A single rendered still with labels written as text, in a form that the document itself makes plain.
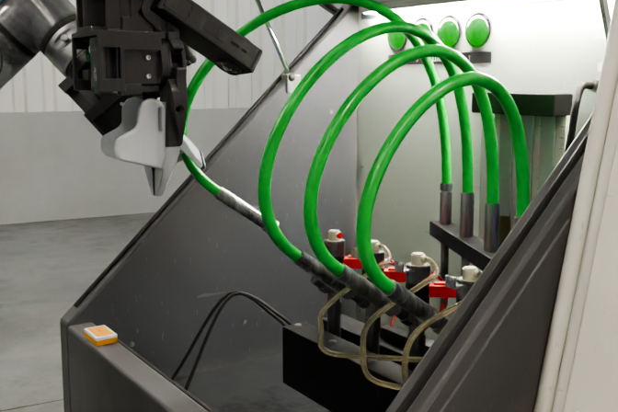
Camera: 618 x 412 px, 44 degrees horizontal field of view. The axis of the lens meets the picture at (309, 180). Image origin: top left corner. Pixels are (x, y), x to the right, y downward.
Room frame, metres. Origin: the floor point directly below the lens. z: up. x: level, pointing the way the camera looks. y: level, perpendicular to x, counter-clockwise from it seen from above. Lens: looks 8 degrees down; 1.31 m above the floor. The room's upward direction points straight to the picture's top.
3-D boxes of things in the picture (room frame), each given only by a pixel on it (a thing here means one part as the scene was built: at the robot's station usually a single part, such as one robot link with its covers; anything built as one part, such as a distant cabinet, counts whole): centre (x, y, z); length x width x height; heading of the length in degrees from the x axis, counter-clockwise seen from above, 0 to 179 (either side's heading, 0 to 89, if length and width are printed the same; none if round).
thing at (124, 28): (0.71, 0.16, 1.35); 0.09 x 0.08 x 0.12; 125
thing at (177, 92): (0.71, 0.13, 1.29); 0.05 x 0.02 x 0.09; 35
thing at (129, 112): (0.73, 0.17, 1.25); 0.06 x 0.03 x 0.09; 125
